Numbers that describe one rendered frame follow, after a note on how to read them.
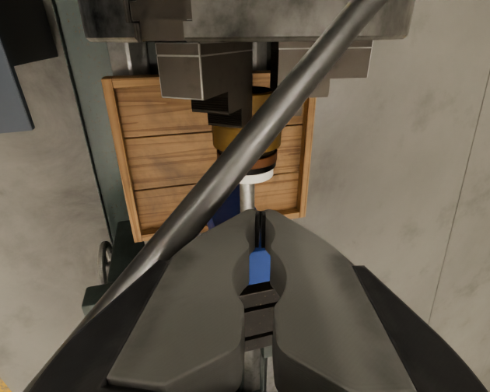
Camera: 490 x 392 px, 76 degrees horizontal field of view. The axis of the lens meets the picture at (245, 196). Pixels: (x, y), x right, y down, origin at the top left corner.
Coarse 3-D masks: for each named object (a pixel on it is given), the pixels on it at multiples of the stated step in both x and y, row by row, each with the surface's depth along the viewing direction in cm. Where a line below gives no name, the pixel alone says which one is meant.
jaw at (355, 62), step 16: (272, 48) 36; (288, 48) 33; (304, 48) 33; (352, 48) 34; (368, 48) 34; (272, 64) 36; (288, 64) 34; (336, 64) 34; (352, 64) 35; (368, 64) 35; (272, 80) 37; (320, 96) 36
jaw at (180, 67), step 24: (144, 0) 21; (168, 0) 20; (144, 24) 21; (168, 24) 21; (168, 48) 23; (192, 48) 22; (216, 48) 24; (240, 48) 28; (168, 72) 24; (192, 72) 23; (216, 72) 25; (240, 72) 29; (168, 96) 25; (192, 96) 24; (216, 96) 28; (240, 96) 30; (216, 120) 32; (240, 120) 31
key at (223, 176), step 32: (352, 0) 13; (384, 0) 13; (352, 32) 13; (320, 64) 12; (288, 96) 12; (256, 128) 11; (224, 160) 11; (256, 160) 12; (192, 192) 11; (224, 192) 11; (192, 224) 11; (160, 256) 10; (32, 384) 9
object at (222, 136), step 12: (252, 96) 34; (264, 96) 34; (252, 108) 34; (216, 132) 36; (228, 132) 35; (216, 144) 37; (228, 144) 35; (276, 144) 37; (264, 156) 37; (276, 156) 39; (252, 168) 37; (264, 168) 37
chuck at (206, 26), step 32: (96, 0) 22; (128, 0) 21; (192, 0) 19; (224, 0) 19; (256, 0) 19; (288, 0) 19; (320, 0) 19; (96, 32) 24; (128, 32) 22; (192, 32) 20; (224, 32) 20; (256, 32) 20; (288, 32) 20; (320, 32) 20; (384, 32) 23
